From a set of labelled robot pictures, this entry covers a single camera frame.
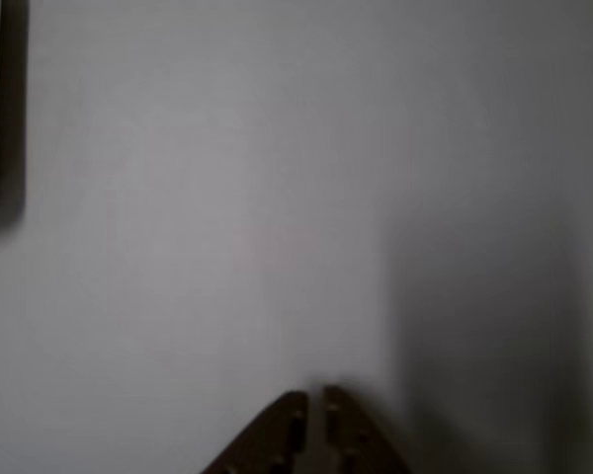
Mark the grey table mat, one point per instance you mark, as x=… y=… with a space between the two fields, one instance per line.
x=277 y=197

